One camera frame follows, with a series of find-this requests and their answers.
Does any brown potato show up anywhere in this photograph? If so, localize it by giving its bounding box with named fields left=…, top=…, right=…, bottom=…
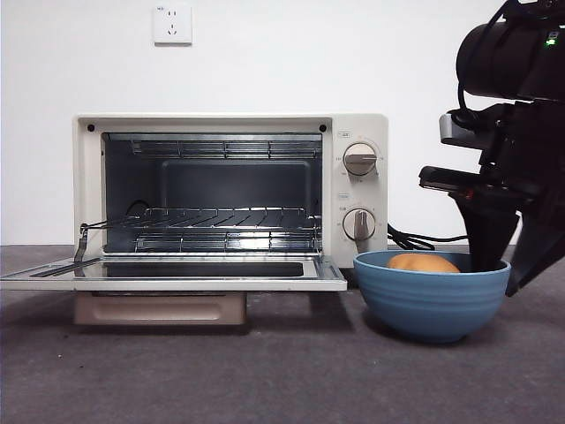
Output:
left=387, top=253, right=461, bottom=274

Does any blue ribbed bowl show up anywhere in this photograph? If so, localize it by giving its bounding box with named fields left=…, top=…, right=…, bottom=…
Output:
left=352, top=250, right=512, bottom=345

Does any oven door with glass window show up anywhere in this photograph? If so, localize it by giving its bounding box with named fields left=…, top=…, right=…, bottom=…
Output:
left=0, top=258, right=349, bottom=327

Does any cream Toshiba toaster oven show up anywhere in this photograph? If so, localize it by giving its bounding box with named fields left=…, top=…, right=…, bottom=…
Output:
left=72, top=112, right=389, bottom=271

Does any cream oven timer knob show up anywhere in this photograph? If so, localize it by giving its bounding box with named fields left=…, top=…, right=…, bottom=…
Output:
left=343, top=207, right=378, bottom=243

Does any cream oven temperature knob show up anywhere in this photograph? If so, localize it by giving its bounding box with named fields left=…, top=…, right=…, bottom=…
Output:
left=343, top=142, right=379, bottom=177

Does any black power cable with plug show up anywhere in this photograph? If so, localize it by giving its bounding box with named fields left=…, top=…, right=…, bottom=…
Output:
left=386, top=222, right=470, bottom=254

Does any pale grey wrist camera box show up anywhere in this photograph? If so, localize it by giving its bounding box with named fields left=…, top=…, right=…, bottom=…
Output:
left=438, top=110, right=491, bottom=149

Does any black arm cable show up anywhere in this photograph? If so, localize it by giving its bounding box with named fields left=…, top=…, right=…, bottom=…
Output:
left=456, top=4, right=509, bottom=129

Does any metal wire oven rack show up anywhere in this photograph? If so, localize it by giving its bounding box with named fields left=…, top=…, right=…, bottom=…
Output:
left=103, top=205, right=323, bottom=233

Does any white wall socket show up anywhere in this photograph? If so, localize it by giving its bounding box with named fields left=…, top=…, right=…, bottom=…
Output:
left=153, top=4, right=193, bottom=47

